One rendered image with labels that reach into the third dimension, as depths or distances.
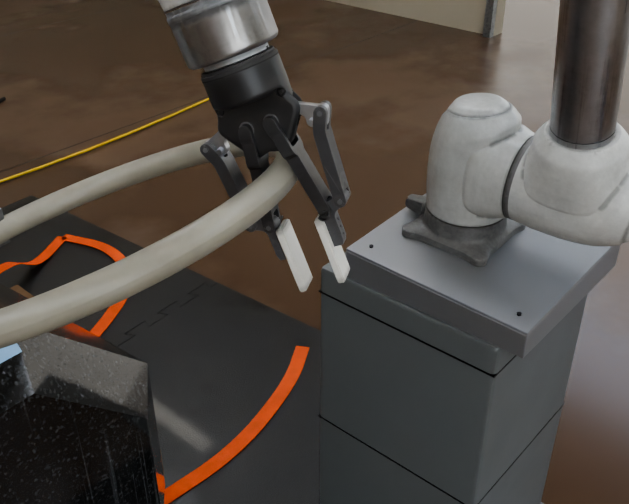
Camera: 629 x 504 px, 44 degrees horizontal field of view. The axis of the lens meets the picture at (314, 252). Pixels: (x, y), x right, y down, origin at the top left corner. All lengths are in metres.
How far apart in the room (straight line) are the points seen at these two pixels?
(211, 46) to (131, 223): 2.73
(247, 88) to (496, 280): 0.82
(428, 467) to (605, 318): 1.42
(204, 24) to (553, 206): 0.79
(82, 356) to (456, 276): 0.69
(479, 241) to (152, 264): 0.94
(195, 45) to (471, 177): 0.78
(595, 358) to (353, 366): 1.27
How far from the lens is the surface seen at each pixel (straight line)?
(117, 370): 1.54
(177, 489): 2.18
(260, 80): 0.70
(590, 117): 1.25
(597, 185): 1.30
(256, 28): 0.70
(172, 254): 0.63
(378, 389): 1.60
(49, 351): 1.41
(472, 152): 1.38
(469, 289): 1.40
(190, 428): 2.34
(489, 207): 1.41
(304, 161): 0.74
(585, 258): 1.53
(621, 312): 2.98
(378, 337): 1.52
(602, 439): 2.45
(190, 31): 0.70
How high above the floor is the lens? 1.63
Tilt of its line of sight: 32 degrees down
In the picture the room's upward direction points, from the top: straight up
